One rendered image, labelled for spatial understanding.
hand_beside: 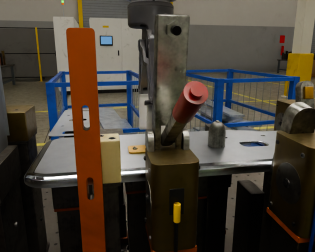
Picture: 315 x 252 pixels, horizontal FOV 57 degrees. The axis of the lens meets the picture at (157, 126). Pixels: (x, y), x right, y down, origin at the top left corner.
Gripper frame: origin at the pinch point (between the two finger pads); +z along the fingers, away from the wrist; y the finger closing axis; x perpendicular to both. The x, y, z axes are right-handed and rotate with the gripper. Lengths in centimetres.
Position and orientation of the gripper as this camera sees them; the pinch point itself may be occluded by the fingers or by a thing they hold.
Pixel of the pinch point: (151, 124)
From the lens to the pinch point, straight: 52.1
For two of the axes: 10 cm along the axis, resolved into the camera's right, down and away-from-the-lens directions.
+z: 0.0, 9.7, 2.4
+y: -1.7, -2.4, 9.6
